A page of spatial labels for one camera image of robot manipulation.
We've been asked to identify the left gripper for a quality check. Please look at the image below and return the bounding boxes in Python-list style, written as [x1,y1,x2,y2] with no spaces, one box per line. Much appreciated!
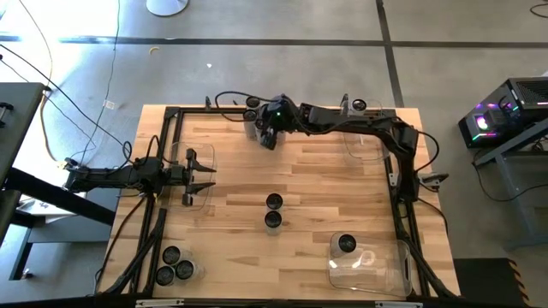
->
[164,148,217,206]

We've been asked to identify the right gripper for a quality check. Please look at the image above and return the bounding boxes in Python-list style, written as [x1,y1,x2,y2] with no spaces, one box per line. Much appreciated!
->
[259,94,301,151]

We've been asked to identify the clear plastic bin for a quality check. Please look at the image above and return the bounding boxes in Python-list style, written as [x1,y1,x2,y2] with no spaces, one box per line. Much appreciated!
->
[164,140,218,213]
[342,100,397,166]
[327,238,413,299]

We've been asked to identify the white paper sheets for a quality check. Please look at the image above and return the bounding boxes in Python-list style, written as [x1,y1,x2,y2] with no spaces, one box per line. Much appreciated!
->
[16,194,65,217]

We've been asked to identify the white round stand base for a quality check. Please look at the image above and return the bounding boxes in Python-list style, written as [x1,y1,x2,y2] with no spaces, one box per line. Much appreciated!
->
[145,0,190,18]

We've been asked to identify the dark grey side desk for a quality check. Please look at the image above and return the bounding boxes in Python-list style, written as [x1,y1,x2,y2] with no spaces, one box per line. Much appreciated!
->
[0,82,119,281]

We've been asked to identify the grey metal stand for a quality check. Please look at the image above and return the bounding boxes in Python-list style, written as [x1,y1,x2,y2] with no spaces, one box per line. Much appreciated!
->
[472,121,548,252]

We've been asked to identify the black case hazard stripes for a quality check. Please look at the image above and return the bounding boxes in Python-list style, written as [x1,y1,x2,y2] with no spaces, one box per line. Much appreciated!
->
[452,258,534,308]

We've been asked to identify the black desktop computer RGB lights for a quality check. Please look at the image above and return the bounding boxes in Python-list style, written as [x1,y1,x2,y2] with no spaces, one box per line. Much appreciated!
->
[457,76,548,149]

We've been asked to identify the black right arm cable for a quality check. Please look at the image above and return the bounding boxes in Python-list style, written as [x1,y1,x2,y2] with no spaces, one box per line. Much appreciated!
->
[213,90,275,123]

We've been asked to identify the brown cable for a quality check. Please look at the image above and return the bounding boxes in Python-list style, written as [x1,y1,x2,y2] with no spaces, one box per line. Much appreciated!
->
[94,194,146,296]

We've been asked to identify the white edge bracket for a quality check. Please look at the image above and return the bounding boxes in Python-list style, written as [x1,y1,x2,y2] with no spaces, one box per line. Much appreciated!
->
[374,300,424,308]
[134,299,185,308]

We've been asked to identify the thin grey floor cable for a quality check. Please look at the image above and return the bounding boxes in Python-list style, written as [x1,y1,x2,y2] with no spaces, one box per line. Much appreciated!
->
[80,0,122,164]

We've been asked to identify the yellow floor cable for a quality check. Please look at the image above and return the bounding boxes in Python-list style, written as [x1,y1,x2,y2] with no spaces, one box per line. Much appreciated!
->
[16,0,59,163]

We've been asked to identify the black computer cable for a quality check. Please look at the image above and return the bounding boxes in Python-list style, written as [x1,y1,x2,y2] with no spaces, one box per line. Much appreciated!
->
[474,160,548,203]

